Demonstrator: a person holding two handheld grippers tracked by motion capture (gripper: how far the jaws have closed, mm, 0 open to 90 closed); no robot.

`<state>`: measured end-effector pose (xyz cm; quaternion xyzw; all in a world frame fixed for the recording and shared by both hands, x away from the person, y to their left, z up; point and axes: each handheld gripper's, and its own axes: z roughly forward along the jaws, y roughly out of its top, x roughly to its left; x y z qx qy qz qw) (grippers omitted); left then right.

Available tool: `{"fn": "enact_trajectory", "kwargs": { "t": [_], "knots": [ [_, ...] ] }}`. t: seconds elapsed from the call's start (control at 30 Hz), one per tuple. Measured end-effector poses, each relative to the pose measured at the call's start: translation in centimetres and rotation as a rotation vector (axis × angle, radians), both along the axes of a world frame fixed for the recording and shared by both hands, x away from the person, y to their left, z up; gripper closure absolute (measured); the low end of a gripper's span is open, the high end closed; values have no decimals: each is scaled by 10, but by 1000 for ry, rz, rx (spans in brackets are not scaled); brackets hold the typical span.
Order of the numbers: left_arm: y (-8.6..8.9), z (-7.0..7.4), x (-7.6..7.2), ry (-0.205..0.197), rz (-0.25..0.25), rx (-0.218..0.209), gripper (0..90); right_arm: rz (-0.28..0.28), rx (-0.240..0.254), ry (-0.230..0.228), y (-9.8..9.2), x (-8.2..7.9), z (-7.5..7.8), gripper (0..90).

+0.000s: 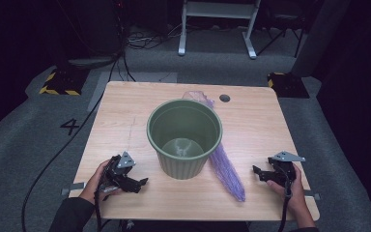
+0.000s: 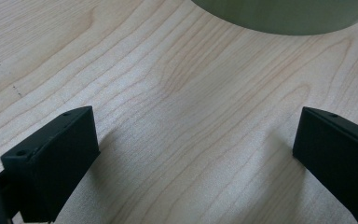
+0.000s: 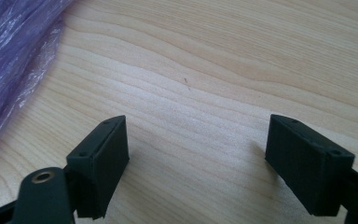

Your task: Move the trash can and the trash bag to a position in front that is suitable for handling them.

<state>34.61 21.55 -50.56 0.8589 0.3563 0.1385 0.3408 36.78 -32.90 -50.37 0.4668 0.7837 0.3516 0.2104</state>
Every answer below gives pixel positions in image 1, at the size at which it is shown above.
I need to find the white metal table frame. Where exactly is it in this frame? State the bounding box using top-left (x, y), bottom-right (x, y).
top-left (178, 0), bottom-right (262, 60)

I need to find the long black floor cable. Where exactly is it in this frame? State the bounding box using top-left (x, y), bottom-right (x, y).
top-left (20, 52), bottom-right (127, 232)

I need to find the person's right hand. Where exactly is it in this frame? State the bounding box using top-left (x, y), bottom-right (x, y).
top-left (266, 163), bottom-right (307, 216)

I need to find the purple plastic bag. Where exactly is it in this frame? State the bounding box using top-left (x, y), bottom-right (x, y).
top-left (182, 90), bottom-right (246, 203)

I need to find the bundle of floor cables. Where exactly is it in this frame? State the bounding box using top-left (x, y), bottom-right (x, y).
top-left (127, 23), bottom-right (182, 51)

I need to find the grey metal table bracket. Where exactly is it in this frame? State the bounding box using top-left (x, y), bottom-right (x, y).
top-left (303, 189), bottom-right (321, 201)
top-left (61, 182), bottom-right (87, 196)

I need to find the left hand-held gripper cable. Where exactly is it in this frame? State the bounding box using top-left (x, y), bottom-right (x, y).
top-left (93, 156), bottom-right (117, 232)

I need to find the hand-held gripper cable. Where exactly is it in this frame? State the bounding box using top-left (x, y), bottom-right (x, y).
top-left (93, 156), bottom-right (117, 232)
top-left (277, 179), bottom-right (295, 232)

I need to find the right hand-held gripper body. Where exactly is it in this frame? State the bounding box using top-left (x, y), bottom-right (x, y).
top-left (268, 151), bottom-right (306, 188)

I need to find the dark equipment rack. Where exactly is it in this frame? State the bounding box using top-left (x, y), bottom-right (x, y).
top-left (56, 0), bottom-right (126, 71)

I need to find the black yellow striped floor base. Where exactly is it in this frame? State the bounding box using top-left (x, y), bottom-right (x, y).
top-left (267, 72), bottom-right (311, 100)
top-left (39, 67), bottom-right (90, 97)

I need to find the right hand-held gripper cable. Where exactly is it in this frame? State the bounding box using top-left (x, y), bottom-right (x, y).
top-left (277, 179), bottom-right (295, 232)

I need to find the grey column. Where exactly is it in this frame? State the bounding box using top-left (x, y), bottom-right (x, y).
top-left (290, 0), bottom-right (352, 77)

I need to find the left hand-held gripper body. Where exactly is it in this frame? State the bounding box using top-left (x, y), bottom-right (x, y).
top-left (100, 151), bottom-right (137, 194)

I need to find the black tripod stand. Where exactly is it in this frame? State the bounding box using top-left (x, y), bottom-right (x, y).
top-left (256, 13), bottom-right (305, 59)

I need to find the green ribbed plastic bin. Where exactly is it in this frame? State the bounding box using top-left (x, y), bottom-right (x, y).
top-left (146, 99), bottom-right (224, 181)

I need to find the person's left hand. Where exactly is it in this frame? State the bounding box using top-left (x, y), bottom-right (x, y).
top-left (79, 159), bottom-right (124, 206)

